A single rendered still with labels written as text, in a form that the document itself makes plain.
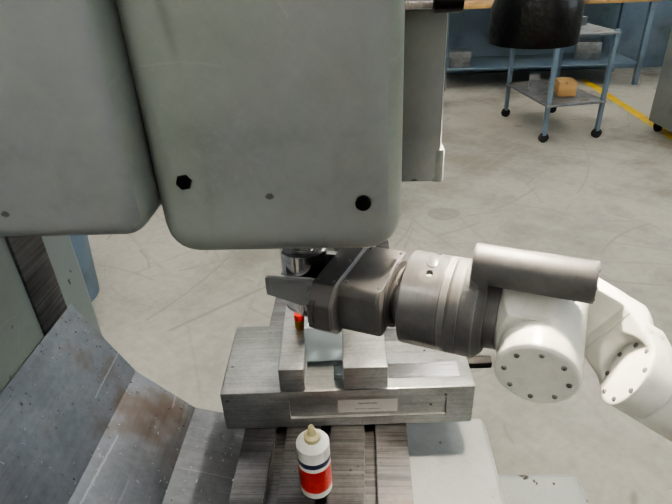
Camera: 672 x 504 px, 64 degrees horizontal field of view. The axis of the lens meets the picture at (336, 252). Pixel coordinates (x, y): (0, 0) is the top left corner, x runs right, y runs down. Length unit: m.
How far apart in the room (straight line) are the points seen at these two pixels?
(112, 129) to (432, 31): 0.24
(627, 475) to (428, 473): 1.30
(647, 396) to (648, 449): 1.69
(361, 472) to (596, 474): 1.38
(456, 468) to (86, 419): 0.52
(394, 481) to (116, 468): 0.37
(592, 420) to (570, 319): 1.76
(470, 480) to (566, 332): 0.45
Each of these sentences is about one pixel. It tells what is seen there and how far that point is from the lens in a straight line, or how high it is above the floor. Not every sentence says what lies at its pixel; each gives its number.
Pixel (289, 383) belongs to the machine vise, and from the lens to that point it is 0.75.
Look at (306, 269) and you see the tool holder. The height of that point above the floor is 1.25.
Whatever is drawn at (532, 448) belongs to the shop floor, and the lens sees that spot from 2.06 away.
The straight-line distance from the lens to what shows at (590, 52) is 6.96.
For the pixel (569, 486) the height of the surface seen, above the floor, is 0.73.
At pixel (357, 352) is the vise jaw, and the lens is 0.75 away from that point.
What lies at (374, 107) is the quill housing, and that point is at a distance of 0.38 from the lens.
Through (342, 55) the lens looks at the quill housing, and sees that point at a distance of 0.37.
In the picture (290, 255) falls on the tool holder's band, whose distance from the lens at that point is 0.52.
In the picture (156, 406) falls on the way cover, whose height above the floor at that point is 0.92.
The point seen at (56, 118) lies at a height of 1.43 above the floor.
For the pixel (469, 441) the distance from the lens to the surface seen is 0.91.
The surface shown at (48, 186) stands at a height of 1.39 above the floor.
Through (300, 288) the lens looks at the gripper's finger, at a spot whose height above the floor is 1.24.
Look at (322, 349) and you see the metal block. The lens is 0.77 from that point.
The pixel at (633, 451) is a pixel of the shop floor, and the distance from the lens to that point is 2.17.
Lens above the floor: 1.53
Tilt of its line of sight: 30 degrees down
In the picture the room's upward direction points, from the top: 3 degrees counter-clockwise
